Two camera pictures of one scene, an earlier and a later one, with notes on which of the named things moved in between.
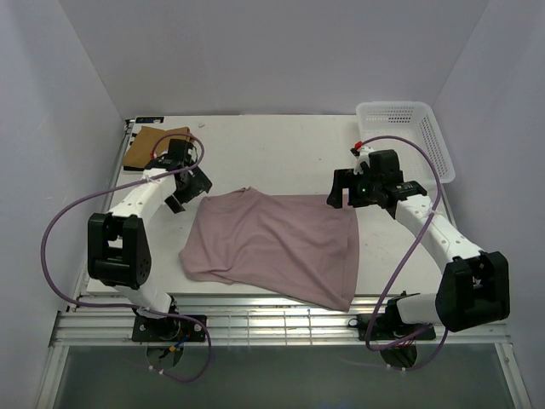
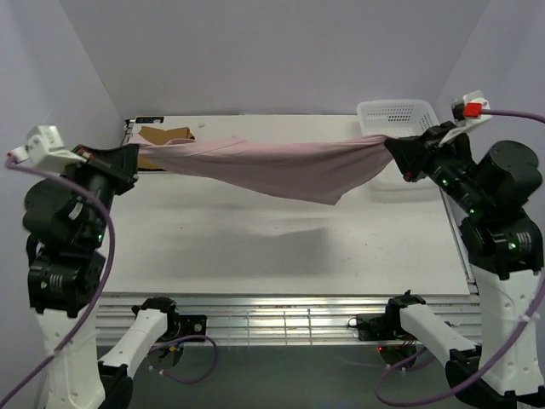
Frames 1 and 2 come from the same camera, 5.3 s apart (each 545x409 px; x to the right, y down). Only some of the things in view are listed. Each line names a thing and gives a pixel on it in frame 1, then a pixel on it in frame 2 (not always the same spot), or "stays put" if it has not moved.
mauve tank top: x=297 y=244 to x=315 y=169
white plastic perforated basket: x=417 y=120 stays put
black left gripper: x=200 y=183 to x=121 y=162
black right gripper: x=347 y=178 to x=413 y=154
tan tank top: x=140 y=148 stays put
